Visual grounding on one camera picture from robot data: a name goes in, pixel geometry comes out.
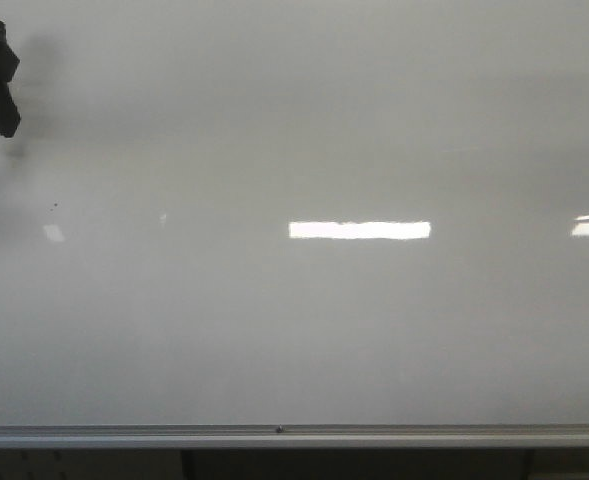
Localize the white whiteboard with aluminium frame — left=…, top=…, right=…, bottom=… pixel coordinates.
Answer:
left=0, top=1, right=589, bottom=449

